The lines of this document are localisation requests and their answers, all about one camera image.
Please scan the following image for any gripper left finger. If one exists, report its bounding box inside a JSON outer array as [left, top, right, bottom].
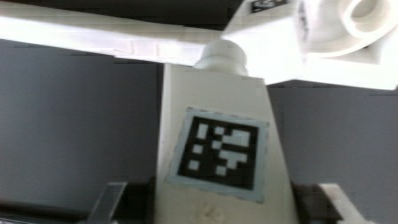
[[78, 182, 152, 224]]

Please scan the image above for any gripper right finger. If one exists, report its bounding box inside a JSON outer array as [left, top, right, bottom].
[[291, 183, 373, 224]]

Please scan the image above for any white round stool seat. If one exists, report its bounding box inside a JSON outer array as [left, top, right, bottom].
[[303, 0, 398, 63]]

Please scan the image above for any white stool leg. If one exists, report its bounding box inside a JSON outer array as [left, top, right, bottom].
[[154, 40, 298, 224], [222, 0, 307, 85]]

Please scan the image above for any white U-shaped fence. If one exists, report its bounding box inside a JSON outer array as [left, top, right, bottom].
[[0, 0, 398, 90]]

